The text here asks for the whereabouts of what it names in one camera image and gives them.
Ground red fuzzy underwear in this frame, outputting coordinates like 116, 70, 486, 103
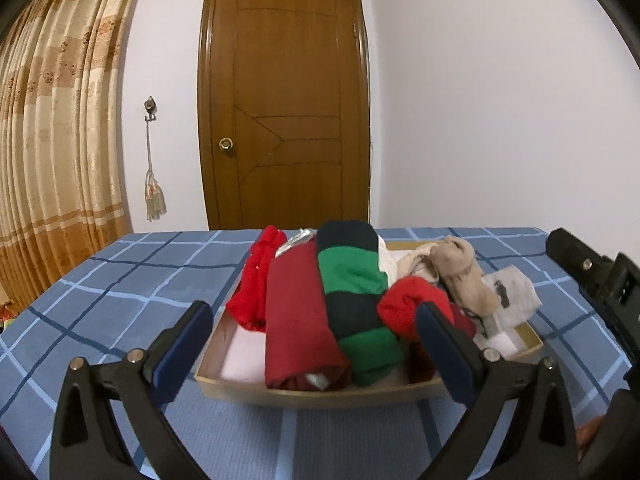
376, 276, 477, 342

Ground blue plaid tablecloth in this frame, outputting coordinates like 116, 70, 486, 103
0, 226, 640, 480

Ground beige patterned curtain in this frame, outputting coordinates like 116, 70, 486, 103
0, 0, 146, 311

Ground thin wall cable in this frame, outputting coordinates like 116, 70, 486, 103
356, 0, 376, 207

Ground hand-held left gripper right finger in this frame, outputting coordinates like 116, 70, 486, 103
415, 302, 579, 480

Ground beige curtain tassel tieback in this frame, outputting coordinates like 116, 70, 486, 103
145, 120, 167, 222

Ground grey white printed underwear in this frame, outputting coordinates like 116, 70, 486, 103
480, 266, 544, 337

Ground red lace underwear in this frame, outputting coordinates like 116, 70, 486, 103
226, 225, 289, 332

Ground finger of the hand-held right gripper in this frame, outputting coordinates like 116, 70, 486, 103
613, 252, 640, 312
545, 227, 640, 362

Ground pale pink underwear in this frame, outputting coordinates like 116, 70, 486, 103
376, 236, 402, 281

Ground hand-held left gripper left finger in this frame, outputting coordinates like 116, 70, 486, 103
50, 300, 216, 480

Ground dark red underwear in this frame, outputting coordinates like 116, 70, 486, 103
264, 229, 352, 392

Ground tan underwear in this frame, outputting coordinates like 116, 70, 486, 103
429, 236, 502, 318

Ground brown wooden door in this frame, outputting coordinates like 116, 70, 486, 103
196, 0, 371, 231

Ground wooden framed white tray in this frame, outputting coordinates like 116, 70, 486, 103
194, 240, 545, 410

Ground cream underwear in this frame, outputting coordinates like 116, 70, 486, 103
395, 247, 442, 283

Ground green navy striped underwear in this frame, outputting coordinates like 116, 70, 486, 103
316, 220, 405, 387

